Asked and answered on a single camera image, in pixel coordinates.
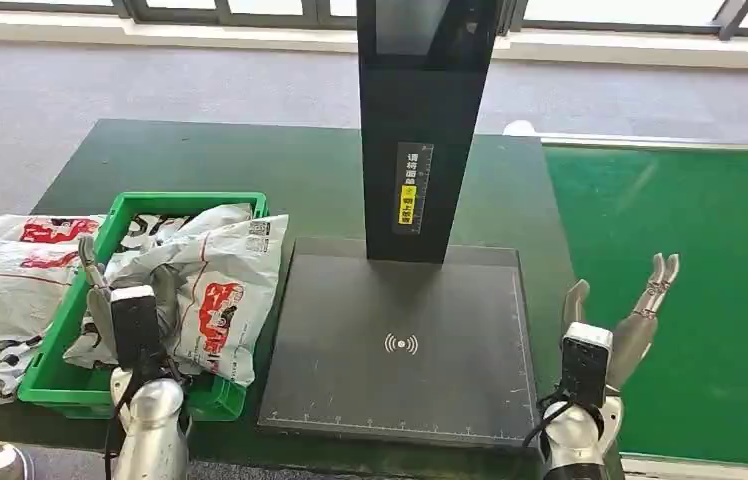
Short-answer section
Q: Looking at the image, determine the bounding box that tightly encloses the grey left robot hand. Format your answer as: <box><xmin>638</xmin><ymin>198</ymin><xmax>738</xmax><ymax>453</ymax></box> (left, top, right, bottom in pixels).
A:
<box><xmin>77</xmin><ymin>235</ymin><xmax>183</xmax><ymax>360</ymax></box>

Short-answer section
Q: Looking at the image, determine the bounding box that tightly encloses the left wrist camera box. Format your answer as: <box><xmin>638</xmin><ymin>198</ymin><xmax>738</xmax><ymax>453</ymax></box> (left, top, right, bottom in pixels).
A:
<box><xmin>110</xmin><ymin>284</ymin><xmax>163</xmax><ymax>374</ymax></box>

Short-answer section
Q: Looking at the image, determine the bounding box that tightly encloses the black scanner stand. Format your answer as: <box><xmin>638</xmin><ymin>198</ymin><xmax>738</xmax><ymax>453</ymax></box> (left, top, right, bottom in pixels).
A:
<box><xmin>257</xmin><ymin>0</ymin><xmax>541</xmax><ymax>452</ymax></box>

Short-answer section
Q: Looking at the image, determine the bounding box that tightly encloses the black and yellow label sticker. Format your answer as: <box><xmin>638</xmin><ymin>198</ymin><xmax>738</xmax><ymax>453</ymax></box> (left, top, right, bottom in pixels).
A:
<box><xmin>392</xmin><ymin>142</ymin><xmax>436</xmax><ymax>236</ymax></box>

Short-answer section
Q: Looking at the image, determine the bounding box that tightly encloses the silver conveyor frame rail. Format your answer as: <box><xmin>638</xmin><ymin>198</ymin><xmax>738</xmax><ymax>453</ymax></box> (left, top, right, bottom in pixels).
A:
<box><xmin>539</xmin><ymin>132</ymin><xmax>748</xmax><ymax>154</ymax></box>
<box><xmin>619</xmin><ymin>453</ymin><xmax>748</xmax><ymax>480</ymax></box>

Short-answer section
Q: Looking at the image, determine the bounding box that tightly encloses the dark window frame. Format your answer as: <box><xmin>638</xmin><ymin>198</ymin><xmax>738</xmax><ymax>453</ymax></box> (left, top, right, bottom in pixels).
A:
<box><xmin>0</xmin><ymin>0</ymin><xmax>748</xmax><ymax>40</ymax></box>

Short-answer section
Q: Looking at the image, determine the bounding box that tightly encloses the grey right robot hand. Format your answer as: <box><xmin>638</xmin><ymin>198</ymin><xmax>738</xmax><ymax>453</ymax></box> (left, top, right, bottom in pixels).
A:
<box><xmin>562</xmin><ymin>252</ymin><xmax>681</xmax><ymax>392</ymax></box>

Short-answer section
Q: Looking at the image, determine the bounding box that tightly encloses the white window sill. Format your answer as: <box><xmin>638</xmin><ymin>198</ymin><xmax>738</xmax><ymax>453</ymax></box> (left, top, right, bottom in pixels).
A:
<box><xmin>0</xmin><ymin>5</ymin><xmax>748</xmax><ymax>72</ymax></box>

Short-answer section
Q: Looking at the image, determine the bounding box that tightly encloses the green conveyor belt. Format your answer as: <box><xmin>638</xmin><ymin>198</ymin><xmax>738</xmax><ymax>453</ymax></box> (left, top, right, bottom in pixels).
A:
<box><xmin>544</xmin><ymin>145</ymin><xmax>748</xmax><ymax>468</ymax></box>

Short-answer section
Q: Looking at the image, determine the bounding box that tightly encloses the white parcel bag red print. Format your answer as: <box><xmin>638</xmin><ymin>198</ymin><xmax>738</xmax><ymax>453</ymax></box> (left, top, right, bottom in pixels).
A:
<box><xmin>0</xmin><ymin>215</ymin><xmax>107</xmax><ymax>248</ymax></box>
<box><xmin>0</xmin><ymin>238</ymin><xmax>94</xmax><ymax>346</ymax></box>

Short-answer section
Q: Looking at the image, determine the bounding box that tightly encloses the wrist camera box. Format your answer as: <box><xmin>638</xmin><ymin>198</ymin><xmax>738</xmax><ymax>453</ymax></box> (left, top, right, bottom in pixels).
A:
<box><xmin>110</xmin><ymin>284</ymin><xmax>163</xmax><ymax>374</ymax></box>
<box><xmin>559</xmin><ymin>322</ymin><xmax>614</xmax><ymax>409</ymax></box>

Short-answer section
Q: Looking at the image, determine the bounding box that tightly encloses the green plastic crate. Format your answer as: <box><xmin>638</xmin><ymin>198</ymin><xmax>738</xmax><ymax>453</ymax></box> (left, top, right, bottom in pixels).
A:
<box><xmin>18</xmin><ymin>192</ymin><xmax>269</xmax><ymax>423</ymax></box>

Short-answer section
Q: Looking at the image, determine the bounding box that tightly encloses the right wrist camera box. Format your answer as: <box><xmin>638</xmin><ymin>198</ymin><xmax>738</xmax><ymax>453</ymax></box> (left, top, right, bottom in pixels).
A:
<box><xmin>559</xmin><ymin>322</ymin><xmax>614</xmax><ymax>409</ymax></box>

